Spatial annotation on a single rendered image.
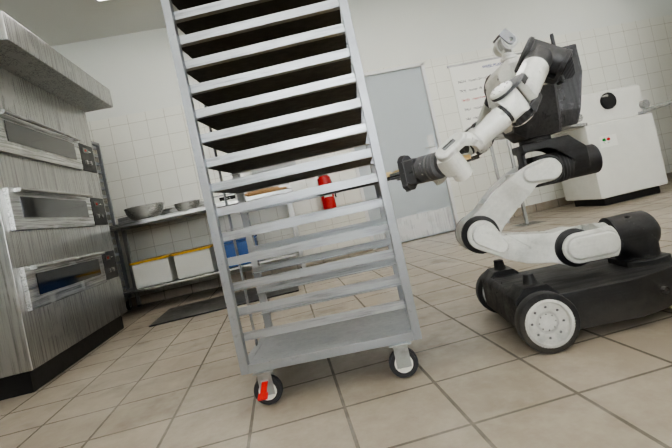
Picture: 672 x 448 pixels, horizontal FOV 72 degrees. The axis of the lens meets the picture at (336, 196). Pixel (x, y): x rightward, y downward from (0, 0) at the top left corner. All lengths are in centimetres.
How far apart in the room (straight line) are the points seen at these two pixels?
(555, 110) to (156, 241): 453
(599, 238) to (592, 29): 531
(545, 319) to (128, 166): 476
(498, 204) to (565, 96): 46
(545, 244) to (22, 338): 258
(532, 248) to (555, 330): 33
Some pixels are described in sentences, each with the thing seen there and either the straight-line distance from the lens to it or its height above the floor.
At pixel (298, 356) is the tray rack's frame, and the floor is 15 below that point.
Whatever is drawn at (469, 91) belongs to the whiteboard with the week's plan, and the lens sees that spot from 602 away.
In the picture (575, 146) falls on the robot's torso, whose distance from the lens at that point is 195.
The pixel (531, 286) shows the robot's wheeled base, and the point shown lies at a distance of 175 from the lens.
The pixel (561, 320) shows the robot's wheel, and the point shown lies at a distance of 174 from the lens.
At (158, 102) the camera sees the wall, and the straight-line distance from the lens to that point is 569.
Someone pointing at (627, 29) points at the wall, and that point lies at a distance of 735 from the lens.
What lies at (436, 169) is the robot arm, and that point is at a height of 67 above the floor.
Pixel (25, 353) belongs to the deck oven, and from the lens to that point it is 302.
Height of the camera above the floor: 63
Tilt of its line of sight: 1 degrees up
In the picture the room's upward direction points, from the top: 12 degrees counter-clockwise
